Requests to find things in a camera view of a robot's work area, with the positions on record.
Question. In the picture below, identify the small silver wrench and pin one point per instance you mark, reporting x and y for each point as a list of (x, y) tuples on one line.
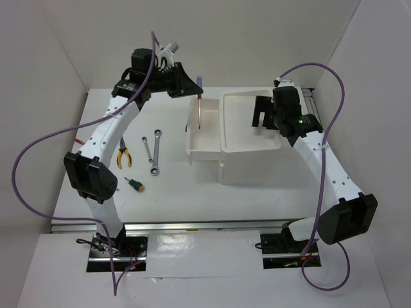
[(145, 142)]

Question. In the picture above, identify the white top drawer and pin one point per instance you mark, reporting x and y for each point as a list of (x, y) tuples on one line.
[(203, 144)]

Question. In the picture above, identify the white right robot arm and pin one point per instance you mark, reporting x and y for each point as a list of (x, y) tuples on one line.
[(344, 210)]

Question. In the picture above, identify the large silver ratchet wrench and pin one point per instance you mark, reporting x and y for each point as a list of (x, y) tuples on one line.
[(155, 168)]

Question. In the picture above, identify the aluminium side rail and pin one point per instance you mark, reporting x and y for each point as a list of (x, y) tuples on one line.
[(308, 95)]

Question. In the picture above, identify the green orange stubby screwdriver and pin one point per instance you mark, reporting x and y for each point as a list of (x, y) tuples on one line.
[(137, 186)]

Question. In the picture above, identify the white drawer cabinet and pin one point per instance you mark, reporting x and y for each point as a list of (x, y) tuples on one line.
[(246, 151)]

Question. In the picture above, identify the yellow handled pliers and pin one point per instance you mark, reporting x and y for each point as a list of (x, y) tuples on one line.
[(123, 151)]

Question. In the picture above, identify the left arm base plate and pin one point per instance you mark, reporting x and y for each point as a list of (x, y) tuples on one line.
[(132, 254)]

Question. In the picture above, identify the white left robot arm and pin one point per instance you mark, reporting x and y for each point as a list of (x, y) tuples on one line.
[(88, 169)]

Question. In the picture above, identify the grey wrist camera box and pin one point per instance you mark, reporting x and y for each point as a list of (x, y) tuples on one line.
[(167, 52)]

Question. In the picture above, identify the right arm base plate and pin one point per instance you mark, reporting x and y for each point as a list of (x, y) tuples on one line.
[(277, 254)]

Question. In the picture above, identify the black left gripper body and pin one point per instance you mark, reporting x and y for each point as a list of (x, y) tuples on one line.
[(157, 81)]

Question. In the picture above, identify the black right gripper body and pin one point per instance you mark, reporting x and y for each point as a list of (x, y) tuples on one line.
[(271, 117)]

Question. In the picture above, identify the purple handled screwdriver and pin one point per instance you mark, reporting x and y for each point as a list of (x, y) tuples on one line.
[(199, 97)]

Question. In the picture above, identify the aluminium front rail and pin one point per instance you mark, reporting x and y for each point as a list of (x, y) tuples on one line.
[(258, 224)]

